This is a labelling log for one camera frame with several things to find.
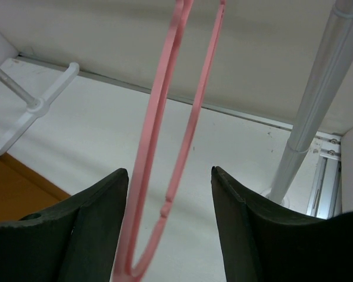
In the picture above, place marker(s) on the pink plastic hanger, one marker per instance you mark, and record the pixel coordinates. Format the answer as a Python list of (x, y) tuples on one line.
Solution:
[(123, 269)]

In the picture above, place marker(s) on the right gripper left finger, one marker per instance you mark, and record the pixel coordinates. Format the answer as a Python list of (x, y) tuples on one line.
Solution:
[(73, 240)]

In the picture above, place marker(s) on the brown trousers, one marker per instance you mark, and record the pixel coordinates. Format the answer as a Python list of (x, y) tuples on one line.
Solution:
[(24, 191)]

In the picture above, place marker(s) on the white metal clothes rack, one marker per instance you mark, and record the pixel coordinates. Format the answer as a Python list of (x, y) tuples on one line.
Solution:
[(333, 59)]

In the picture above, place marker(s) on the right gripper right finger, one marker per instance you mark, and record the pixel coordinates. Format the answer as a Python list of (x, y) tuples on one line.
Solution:
[(263, 241)]

